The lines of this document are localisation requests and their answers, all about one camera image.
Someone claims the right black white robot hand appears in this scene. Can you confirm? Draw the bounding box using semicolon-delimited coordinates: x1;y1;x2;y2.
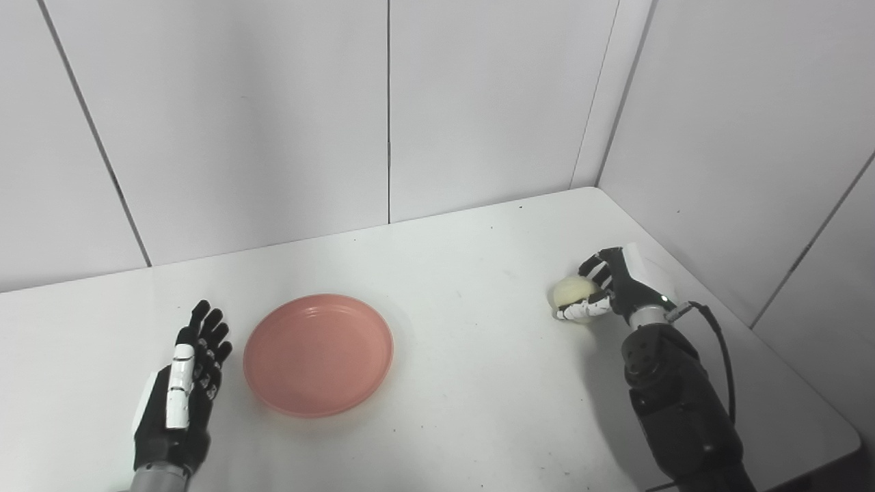
554;243;677;325

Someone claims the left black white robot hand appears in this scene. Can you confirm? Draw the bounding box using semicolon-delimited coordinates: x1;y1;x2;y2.
132;300;233;478

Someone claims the cream steamed bun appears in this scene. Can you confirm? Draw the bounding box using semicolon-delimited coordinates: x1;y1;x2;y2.
550;275;600;308

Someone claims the pink round plate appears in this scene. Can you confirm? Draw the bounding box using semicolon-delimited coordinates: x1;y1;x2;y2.
243;294;395;419

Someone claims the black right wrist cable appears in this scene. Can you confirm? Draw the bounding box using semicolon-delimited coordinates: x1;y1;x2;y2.
667;301;738;424

